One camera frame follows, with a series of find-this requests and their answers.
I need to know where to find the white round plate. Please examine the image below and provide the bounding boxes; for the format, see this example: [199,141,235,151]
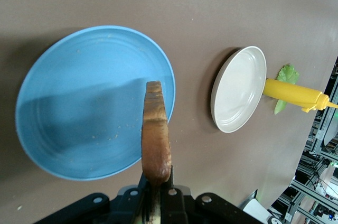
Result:
[210,45,267,133]

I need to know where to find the brown bread slice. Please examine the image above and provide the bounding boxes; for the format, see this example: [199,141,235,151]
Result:
[140,80,173,224]

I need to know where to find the yellow squeeze bottle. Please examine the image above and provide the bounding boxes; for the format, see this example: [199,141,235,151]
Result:
[263,78,338,114]

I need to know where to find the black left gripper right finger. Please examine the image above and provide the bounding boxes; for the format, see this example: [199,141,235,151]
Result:
[158,164,261,224]

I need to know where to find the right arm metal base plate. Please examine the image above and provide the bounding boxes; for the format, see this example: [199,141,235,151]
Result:
[238,189,259,210]

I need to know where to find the aluminium frame rack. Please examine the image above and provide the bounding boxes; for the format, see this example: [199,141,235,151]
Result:
[269,57,338,224]

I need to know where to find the blue round plate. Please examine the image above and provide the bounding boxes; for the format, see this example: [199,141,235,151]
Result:
[15,25,177,182]

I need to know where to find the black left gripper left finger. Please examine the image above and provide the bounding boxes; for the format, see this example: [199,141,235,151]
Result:
[34,172,154,224]

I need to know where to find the green lettuce leaf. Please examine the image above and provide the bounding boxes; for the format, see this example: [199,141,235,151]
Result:
[274,64,300,116]

